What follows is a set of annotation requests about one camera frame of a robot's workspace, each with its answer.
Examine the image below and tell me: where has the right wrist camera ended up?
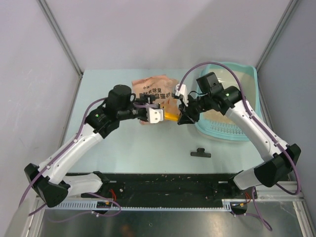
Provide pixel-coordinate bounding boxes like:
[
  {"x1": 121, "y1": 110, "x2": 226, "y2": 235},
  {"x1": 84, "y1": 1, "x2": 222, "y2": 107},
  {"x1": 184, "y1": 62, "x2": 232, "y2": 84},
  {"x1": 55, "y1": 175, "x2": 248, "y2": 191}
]
[{"x1": 172, "y1": 84, "x2": 189, "y2": 107}]

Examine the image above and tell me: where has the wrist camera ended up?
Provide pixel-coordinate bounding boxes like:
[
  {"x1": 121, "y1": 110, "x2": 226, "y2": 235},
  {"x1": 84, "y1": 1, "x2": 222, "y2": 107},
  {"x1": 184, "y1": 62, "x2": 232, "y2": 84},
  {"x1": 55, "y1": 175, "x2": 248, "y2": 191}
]
[
  {"x1": 147, "y1": 108, "x2": 164, "y2": 124},
  {"x1": 172, "y1": 84, "x2": 189, "y2": 107}
]

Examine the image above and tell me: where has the teal plastic litter box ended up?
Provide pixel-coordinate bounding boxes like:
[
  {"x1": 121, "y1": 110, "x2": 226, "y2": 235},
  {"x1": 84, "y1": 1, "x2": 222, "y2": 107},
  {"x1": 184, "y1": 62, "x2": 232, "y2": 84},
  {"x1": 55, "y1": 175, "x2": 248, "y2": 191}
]
[{"x1": 195, "y1": 62, "x2": 262, "y2": 142}]

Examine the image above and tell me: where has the yellow plastic litter scoop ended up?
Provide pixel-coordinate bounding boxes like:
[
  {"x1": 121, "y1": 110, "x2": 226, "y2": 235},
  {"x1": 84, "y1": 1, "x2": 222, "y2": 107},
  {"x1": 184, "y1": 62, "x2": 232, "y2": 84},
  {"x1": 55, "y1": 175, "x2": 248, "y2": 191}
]
[{"x1": 164, "y1": 112, "x2": 180, "y2": 122}]

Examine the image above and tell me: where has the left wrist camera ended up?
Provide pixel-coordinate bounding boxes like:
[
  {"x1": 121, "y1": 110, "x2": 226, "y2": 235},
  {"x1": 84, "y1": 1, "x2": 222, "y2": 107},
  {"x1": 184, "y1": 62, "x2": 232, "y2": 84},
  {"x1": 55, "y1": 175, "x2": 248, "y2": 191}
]
[{"x1": 147, "y1": 108, "x2": 164, "y2": 124}]

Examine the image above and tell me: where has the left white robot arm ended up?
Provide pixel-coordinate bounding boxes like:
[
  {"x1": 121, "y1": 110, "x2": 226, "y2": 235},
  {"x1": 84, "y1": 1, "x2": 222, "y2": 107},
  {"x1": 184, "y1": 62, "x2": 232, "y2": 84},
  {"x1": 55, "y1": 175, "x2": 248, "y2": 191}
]
[{"x1": 24, "y1": 84, "x2": 158, "y2": 207}]

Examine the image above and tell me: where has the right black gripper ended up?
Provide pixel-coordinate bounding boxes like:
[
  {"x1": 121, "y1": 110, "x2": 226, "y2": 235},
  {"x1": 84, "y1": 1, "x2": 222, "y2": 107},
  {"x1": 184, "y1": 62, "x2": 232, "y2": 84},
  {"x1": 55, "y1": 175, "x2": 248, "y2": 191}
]
[{"x1": 178, "y1": 93, "x2": 212, "y2": 124}]

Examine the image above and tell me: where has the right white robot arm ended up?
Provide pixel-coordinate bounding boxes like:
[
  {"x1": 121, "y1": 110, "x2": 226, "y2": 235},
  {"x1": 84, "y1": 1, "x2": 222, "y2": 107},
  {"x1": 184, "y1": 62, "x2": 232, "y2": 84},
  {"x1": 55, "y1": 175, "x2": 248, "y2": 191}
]
[{"x1": 173, "y1": 72, "x2": 301, "y2": 198}]

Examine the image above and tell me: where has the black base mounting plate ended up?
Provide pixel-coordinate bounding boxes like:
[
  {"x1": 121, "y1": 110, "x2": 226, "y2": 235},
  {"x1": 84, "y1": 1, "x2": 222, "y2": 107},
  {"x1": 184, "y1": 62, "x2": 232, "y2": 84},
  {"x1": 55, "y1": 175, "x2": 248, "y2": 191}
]
[{"x1": 94, "y1": 172, "x2": 252, "y2": 200}]

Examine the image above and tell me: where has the clean litter in box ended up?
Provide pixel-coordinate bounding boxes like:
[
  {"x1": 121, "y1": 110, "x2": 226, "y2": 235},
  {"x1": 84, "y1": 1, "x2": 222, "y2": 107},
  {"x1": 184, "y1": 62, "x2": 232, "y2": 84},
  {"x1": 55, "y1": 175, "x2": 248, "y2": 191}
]
[{"x1": 201, "y1": 68, "x2": 257, "y2": 124}]

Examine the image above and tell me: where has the black bag clip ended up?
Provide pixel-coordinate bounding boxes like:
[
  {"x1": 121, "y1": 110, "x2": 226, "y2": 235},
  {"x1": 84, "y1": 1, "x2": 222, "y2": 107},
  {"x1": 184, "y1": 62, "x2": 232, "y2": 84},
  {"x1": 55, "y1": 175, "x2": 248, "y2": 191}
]
[{"x1": 190, "y1": 148, "x2": 211, "y2": 158}]

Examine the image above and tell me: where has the pink cat litter bag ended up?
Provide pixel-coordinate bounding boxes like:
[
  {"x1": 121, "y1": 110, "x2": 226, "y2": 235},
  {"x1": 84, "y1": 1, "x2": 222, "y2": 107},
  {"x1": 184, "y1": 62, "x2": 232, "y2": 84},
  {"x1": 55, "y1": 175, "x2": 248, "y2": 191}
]
[{"x1": 132, "y1": 75, "x2": 180, "y2": 115}]

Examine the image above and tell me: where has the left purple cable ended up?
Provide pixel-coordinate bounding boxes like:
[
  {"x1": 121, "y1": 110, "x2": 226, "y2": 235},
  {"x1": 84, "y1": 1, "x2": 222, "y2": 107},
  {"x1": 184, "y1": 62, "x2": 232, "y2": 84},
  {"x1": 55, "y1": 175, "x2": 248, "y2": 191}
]
[{"x1": 19, "y1": 97, "x2": 122, "y2": 222}]

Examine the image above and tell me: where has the grey slotted cable duct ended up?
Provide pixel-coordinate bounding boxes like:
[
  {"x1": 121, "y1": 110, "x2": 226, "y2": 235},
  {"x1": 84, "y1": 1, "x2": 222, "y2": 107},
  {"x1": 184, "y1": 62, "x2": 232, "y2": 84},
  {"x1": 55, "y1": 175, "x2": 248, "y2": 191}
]
[{"x1": 46, "y1": 198, "x2": 232, "y2": 212}]

